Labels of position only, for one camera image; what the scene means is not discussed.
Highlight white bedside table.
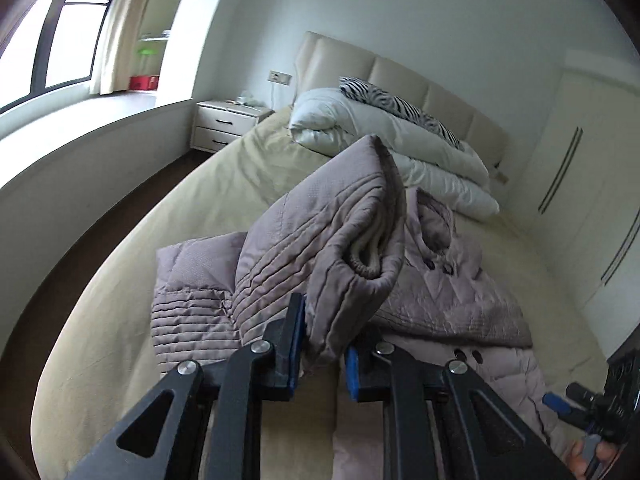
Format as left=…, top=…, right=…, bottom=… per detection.
left=190, top=101, right=273, bottom=153

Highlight right hand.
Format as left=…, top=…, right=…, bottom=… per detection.
left=564, top=439, right=626, bottom=478

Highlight mauve quilted down coat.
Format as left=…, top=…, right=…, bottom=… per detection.
left=151, top=136, right=568, bottom=479

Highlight beige padded headboard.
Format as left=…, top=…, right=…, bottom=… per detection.
left=294, top=32, right=509, bottom=172

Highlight white wall shelf unit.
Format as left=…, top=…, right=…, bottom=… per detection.
left=131, top=0, right=181, bottom=76

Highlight wall power socket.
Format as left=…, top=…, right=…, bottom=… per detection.
left=268, top=70, right=292, bottom=86

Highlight beige bed with sheet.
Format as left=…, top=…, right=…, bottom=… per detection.
left=30, top=108, right=606, bottom=479

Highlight green lamp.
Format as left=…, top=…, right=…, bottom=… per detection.
left=137, top=47, right=156, bottom=76

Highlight red box on sill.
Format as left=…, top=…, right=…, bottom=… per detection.
left=129, top=75, right=160, bottom=91

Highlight beige curtain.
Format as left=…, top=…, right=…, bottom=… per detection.
left=90, top=0, right=149, bottom=96

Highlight white wardrobe with dark handles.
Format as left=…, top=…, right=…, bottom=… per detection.
left=509, top=70, right=639, bottom=358

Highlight black framed window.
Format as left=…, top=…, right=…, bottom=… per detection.
left=1, top=0, right=113, bottom=112

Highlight white folded duvet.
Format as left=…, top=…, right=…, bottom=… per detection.
left=288, top=88, right=500, bottom=221

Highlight zebra print pillow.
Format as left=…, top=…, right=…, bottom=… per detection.
left=338, top=76, right=463, bottom=151

